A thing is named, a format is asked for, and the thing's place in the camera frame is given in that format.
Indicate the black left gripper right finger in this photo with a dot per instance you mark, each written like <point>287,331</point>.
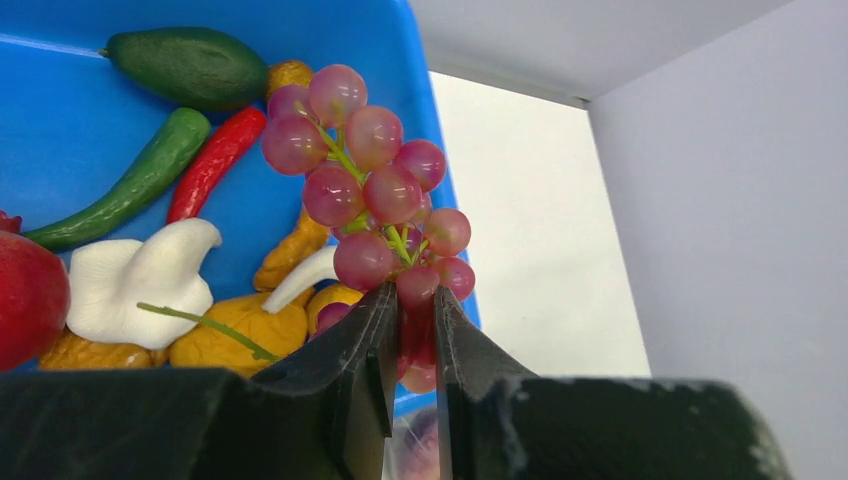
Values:
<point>500,420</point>

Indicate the dark green avocado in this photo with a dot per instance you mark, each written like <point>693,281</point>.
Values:
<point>197,67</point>

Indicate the white mushroom lower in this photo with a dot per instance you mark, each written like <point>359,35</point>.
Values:
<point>316,268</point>

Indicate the white mushroom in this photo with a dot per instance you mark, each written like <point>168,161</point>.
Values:
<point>109,278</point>
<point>316,268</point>

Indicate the red apple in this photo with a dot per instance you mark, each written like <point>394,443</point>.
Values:
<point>35,296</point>

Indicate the orange bread piece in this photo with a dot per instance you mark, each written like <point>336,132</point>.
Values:
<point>71,352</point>

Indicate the red chili pepper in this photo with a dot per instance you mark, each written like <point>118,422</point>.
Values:
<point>224,148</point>

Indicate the green chili pepper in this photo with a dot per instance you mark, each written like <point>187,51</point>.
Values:
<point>165,156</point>

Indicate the red grape bunch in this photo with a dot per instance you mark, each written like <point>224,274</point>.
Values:
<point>369,187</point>

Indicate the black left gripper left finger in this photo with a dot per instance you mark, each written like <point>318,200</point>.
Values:
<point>323,412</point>

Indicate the purple onion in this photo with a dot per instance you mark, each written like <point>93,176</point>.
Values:
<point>413,450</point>

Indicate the brown kiwi fruit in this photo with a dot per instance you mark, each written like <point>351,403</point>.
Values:
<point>290,72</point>

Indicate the white mushroom upper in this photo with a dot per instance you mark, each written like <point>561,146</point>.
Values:
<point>109,278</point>

